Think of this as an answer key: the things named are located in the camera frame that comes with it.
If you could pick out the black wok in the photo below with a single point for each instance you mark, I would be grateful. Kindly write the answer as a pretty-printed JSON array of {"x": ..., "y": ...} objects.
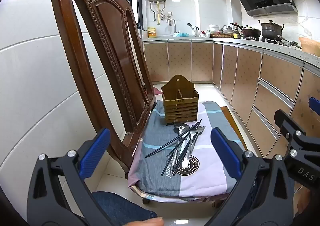
[{"x": 250, "y": 32}]

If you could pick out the striped grey pink seat cloth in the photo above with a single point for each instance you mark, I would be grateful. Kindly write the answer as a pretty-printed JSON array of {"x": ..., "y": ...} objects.
[{"x": 155, "y": 141}]

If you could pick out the woven tray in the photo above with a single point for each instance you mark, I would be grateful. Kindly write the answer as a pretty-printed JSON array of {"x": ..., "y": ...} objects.
[{"x": 221, "y": 35}]

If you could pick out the yellow box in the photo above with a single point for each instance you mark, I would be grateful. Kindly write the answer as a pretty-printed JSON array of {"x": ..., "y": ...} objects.
[{"x": 151, "y": 33}]

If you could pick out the small white jars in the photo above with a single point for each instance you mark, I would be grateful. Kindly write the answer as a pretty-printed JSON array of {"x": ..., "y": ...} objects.
[{"x": 205, "y": 34}]

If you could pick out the white spoon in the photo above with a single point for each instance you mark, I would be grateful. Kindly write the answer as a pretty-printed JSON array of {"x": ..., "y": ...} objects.
[{"x": 186, "y": 156}]

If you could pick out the metal bowl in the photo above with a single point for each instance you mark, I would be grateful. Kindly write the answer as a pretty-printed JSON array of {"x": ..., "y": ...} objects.
[{"x": 227, "y": 28}]

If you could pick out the pink floor cloth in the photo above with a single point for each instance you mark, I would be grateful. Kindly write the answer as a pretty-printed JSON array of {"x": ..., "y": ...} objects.
[{"x": 157, "y": 90}]

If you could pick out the beige woven basket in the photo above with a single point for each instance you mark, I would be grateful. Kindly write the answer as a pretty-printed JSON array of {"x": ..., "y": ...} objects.
[{"x": 310, "y": 44}]

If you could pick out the blue plastic basket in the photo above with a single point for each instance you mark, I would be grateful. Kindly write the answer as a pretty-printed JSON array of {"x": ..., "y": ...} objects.
[{"x": 180, "y": 34}]

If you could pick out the metal fork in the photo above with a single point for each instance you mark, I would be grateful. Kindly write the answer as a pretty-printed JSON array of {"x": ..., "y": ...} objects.
[{"x": 200, "y": 129}]

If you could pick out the round metal spoon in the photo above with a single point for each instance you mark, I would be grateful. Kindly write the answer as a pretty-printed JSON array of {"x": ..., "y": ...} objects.
[{"x": 180, "y": 127}]

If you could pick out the dark stockpot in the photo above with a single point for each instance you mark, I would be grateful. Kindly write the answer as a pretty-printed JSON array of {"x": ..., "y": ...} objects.
[{"x": 271, "y": 29}]

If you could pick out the water heater pipes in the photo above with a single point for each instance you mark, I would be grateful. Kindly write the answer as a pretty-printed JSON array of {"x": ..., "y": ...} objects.
[{"x": 158, "y": 12}]

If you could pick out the metal faucet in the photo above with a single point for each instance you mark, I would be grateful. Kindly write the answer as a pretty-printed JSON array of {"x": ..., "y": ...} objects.
[{"x": 171, "y": 22}]

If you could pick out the person's left hand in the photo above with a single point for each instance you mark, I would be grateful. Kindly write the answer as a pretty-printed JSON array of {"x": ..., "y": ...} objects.
[{"x": 147, "y": 222}]

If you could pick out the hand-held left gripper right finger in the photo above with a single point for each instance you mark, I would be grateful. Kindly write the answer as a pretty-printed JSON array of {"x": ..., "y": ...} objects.
[{"x": 225, "y": 152}]

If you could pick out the carved wooden chair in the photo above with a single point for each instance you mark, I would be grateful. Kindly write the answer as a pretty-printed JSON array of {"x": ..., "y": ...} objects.
[{"x": 110, "y": 28}]

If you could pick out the person's right hand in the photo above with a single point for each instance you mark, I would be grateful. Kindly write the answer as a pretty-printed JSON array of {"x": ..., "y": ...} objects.
[{"x": 303, "y": 202}]

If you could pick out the brown slatted utensil holder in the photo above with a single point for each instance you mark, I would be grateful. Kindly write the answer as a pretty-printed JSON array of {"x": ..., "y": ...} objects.
[{"x": 180, "y": 106}]

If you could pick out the gas stove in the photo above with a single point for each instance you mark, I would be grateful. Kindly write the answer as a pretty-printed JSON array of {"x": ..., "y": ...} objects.
[{"x": 271, "y": 39}]

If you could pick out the pile of black chopsticks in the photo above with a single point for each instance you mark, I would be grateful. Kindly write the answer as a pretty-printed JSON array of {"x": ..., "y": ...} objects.
[{"x": 172, "y": 144}]

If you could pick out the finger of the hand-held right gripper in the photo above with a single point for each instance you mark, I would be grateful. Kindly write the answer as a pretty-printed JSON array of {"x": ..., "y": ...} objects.
[
  {"x": 315, "y": 106},
  {"x": 282, "y": 118}
]

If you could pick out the utensil cup with ladle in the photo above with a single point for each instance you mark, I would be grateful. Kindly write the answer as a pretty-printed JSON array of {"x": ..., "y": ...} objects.
[{"x": 196, "y": 31}]

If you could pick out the dark sauce bottle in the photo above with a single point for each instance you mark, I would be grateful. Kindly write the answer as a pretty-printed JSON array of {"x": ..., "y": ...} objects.
[{"x": 236, "y": 34}]

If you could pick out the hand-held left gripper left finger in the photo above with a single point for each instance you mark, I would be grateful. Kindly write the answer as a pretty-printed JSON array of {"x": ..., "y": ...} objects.
[{"x": 96, "y": 151}]

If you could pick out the stack of white bowls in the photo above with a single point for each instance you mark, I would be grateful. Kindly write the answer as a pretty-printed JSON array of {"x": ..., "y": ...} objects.
[{"x": 214, "y": 28}]

